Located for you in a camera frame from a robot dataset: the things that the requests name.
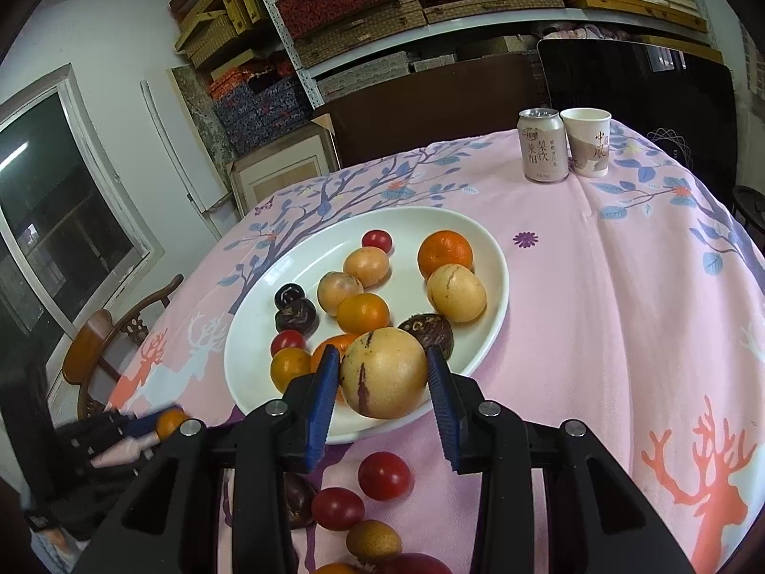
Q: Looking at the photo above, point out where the pink deer print tablecloth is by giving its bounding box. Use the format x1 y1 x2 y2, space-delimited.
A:
104 118 765 574

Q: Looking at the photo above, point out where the dark brown board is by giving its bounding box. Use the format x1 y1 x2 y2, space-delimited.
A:
314 60 554 168

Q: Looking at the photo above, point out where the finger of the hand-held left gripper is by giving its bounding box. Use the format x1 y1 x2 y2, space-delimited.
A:
77 412 165 440

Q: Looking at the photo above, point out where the glossy yellow-orange fruit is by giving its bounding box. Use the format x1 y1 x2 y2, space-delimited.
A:
269 347 313 392

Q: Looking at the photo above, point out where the wooden chair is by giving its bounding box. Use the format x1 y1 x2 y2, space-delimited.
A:
60 274 186 425

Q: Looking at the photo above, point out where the row of flat woven boxes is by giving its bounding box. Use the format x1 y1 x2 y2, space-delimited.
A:
254 0 709 69

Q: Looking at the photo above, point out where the white paper cup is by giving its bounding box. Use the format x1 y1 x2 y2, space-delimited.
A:
560 106 613 178

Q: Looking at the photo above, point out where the pile of small woven boxes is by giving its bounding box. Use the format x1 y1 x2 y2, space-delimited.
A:
170 0 270 69

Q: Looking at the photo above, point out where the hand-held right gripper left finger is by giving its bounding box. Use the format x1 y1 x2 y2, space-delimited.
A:
72 343 341 574

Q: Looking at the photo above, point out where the stone patterned slab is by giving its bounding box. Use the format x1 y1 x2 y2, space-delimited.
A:
170 66 240 162

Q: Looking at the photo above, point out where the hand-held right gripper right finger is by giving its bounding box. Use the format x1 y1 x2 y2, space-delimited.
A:
426 345 697 574

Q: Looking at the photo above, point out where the black round stand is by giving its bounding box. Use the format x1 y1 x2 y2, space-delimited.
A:
732 184 765 234

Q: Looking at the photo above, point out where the white metal shelf rack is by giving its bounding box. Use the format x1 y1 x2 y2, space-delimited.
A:
239 0 718 114

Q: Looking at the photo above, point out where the stack of orange patterned boxes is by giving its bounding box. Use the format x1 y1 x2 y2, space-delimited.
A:
206 63 282 99

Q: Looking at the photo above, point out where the pink cloth bundle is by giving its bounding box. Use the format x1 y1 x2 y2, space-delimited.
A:
550 21 628 42

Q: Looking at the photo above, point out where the stack of grey patterned boxes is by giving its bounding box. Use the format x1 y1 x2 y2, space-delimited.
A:
314 51 461 105

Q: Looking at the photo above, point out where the dark brown round fruit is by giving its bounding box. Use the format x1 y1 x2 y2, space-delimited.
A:
274 299 319 334
284 472 317 530

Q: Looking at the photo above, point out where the stack of blue patterned boxes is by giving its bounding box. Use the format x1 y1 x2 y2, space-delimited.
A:
212 75 315 159

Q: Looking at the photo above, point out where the black glossy panel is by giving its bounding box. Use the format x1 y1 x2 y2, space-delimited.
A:
536 36 736 192

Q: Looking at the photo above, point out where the small orange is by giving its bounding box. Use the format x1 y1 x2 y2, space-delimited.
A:
155 409 189 440
309 333 361 403
336 292 391 336

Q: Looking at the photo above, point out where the framed picture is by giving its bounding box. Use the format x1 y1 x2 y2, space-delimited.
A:
229 125 341 219

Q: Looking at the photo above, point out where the dark purple plum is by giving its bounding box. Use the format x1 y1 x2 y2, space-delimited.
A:
274 283 307 312

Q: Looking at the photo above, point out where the white oval plate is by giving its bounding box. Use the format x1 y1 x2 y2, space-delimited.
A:
223 206 511 445

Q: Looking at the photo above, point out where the white board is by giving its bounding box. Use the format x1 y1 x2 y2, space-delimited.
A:
140 68 231 213

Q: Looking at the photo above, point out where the yellow pepino melon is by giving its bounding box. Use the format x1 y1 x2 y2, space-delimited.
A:
339 327 430 420
426 264 488 324
343 247 391 288
317 271 365 316

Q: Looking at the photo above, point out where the pale drink can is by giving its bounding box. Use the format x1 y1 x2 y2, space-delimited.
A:
517 108 570 183

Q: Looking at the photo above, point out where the small yellow round fruit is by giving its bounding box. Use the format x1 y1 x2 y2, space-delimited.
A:
345 520 403 564

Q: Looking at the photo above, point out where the red plum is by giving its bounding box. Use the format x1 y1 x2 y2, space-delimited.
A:
311 487 366 532
373 552 455 574

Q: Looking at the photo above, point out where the white framed window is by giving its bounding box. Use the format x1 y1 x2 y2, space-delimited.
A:
0 63 165 348

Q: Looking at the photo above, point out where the stack of yellow flat boxes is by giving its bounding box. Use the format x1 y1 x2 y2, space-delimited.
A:
568 0 709 33

